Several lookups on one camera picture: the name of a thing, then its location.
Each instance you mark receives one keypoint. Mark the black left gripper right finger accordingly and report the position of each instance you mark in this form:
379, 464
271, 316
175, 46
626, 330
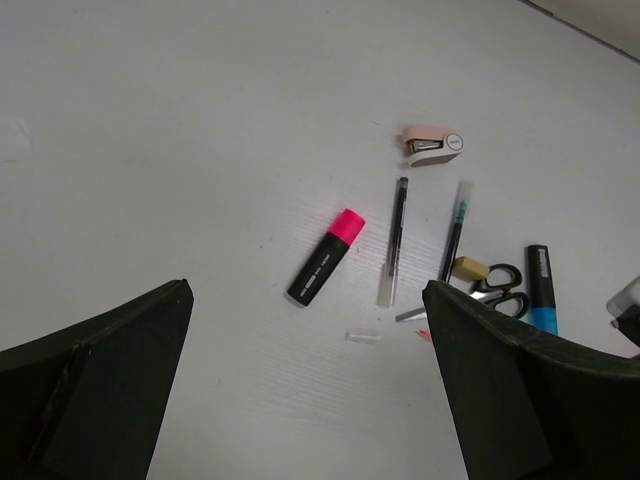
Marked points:
528, 404

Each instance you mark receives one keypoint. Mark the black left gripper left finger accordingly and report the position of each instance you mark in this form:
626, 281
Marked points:
88, 401

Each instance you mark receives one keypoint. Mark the tan eraser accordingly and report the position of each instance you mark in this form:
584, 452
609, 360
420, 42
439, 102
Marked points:
468, 268

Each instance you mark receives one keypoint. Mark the black ink clear pen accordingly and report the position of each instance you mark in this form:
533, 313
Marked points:
390, 270

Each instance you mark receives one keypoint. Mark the clear pen cap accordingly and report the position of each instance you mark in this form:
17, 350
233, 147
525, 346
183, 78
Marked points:
365, 336

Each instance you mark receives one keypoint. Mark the green ink clear pen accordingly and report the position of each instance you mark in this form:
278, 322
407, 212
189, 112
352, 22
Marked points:
459, 213

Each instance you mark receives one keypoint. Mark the blue and black highlighter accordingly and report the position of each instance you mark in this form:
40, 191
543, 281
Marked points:
541, 289

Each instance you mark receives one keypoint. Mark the pink and black highlighter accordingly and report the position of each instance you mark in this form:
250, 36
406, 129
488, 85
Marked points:
325, 257

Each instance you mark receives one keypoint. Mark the black handled scissors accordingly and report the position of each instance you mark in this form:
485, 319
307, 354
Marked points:
501, 286

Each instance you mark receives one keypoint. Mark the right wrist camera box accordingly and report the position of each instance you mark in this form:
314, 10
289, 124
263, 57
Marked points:
624, 308

